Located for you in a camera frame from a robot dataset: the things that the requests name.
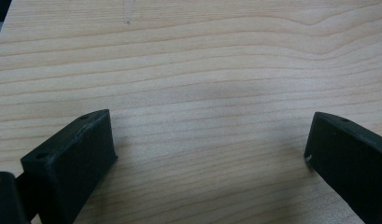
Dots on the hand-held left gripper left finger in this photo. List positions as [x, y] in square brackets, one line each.
[70, 174]

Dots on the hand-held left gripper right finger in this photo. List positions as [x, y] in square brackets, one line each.
[350, 161]

